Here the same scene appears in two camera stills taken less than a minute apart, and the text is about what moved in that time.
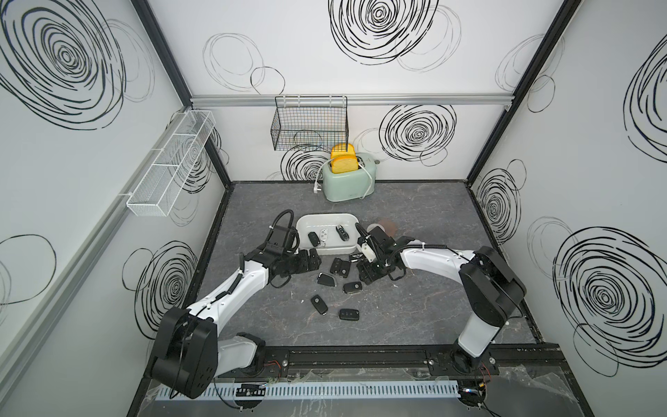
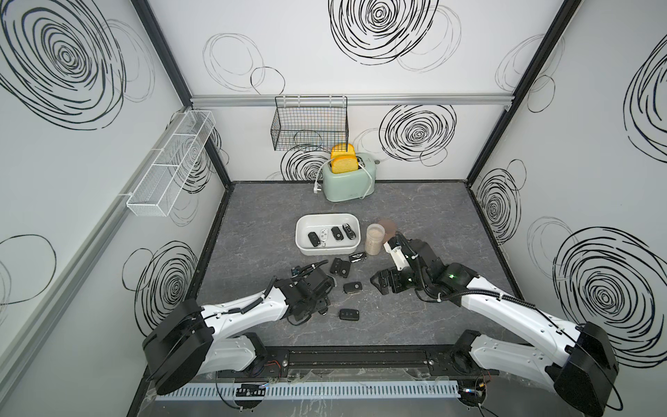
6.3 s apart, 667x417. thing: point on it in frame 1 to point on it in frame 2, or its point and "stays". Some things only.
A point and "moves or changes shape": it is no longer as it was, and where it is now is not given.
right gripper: (366, 274) to (393, 285)
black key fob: (342, 233) moves or changes shape
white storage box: (333, 234) stays
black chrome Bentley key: (356, 257) stays
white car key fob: (324, 235) stays
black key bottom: (349, 314) stays
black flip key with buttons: (313, 239) stays
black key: (335, 265) stays
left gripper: (304, 265) to (324, 301)
